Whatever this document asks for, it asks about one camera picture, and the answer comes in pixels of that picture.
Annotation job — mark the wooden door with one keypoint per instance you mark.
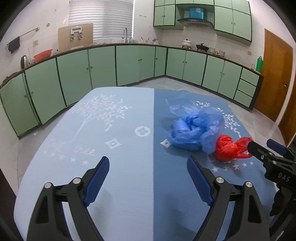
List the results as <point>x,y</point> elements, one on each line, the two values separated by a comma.
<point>272,74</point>

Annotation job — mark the green base cabinets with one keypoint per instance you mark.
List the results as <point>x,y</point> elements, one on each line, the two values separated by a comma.
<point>101,67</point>

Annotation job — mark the green wall cabinets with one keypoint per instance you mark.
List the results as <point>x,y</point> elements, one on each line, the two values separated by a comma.
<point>233,20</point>

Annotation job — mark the blue plastic bag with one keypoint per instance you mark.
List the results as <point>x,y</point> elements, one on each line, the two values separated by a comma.
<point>189,132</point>

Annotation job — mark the range hood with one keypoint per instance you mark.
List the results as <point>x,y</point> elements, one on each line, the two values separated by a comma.
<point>196,20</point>

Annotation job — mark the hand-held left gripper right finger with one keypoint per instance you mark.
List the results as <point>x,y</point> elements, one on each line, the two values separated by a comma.
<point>198,180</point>

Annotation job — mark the glass jars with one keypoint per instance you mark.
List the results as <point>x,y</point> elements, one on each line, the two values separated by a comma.
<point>217,51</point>

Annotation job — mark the yellow wall socket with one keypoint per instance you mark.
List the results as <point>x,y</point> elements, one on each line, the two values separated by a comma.
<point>35,42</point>

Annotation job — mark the green bottle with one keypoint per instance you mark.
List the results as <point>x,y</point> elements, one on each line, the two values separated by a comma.
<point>259,63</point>

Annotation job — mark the orange plastic basin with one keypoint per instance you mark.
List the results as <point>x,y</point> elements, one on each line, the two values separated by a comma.
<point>42,55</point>

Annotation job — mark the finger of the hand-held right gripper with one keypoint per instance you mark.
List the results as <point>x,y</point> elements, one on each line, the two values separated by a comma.
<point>276,144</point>
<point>254,148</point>

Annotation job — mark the white window blind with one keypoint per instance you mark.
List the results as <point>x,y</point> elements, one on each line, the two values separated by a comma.
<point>101,18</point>

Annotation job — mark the small metal teapot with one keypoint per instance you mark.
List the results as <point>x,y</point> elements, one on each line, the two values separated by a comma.
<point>155,41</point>

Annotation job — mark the clear glass jug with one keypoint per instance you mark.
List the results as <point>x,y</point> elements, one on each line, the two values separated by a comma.
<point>31,54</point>

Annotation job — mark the white cooking pot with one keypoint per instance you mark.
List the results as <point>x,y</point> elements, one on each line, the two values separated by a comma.
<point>186,43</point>

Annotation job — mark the dark hanging towel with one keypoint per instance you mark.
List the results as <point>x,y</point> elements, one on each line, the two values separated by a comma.
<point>13,45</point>

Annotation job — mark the wooden board with clips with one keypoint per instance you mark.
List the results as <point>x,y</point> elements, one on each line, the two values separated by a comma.
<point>64,44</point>

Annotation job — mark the metal electric kettle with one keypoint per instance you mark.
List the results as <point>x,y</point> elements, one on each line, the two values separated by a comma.
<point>24,62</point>

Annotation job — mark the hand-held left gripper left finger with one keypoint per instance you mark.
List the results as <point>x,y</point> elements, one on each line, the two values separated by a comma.
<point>97,180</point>

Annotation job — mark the red plastic bag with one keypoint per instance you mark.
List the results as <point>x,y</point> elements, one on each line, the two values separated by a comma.
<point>225,148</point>

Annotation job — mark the metal kitchen faucet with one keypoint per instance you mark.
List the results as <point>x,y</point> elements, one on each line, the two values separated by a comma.
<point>126,34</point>

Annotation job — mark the metal towel rail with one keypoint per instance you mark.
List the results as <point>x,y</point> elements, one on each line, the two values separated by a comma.
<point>27,32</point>

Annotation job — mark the black wok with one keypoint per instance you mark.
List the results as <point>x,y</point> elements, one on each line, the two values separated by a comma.
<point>202,47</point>

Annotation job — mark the blue printed tablecloth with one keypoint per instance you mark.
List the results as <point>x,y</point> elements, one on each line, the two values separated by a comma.
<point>115,139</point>

